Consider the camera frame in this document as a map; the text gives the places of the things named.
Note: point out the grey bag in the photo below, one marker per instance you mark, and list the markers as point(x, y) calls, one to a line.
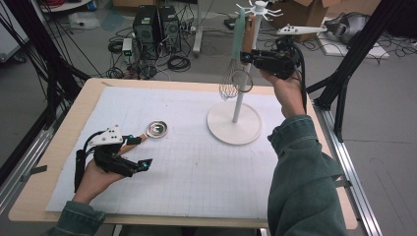
point(354, 26)

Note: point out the black computer tower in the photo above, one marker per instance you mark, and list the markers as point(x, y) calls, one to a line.
point(146, 29)
point(169, 28)

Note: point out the aluminium rail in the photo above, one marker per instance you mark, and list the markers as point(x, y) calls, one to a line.
point(31, 149)
point(342, 157)

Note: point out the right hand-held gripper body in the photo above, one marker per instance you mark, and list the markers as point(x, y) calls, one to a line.
point(278, 64)

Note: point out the white foam board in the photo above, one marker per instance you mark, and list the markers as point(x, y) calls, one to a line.
point(377, 50)

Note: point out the white grid mat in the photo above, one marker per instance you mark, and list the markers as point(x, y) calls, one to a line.
point(196, 164)

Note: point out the grey metal bracket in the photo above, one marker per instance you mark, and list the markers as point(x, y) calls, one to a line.
point(34, 171)
point(344, 183)

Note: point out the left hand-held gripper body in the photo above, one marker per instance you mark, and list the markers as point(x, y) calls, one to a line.
point(108, 137)

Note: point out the white power adapter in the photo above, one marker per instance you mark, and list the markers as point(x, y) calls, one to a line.
point(127, 46)

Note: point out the person's left hand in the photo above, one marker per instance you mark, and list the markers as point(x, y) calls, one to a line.
point(95, 183)

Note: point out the person's right hand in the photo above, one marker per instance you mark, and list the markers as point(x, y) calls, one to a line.
point(290, 95)

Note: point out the white utensil stand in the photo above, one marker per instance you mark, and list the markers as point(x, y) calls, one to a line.
point(234, 128)

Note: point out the black metal frame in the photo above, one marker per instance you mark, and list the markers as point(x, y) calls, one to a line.
point(341, 108)
point(54, 91)

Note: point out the white power strip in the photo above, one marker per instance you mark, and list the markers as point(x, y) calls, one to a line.
point(187, 28)

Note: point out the open brown cardboard box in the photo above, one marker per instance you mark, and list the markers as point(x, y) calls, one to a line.
point(301, 13)

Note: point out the clear plastic bag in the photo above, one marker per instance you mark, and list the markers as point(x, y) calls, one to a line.
point(83, 20)

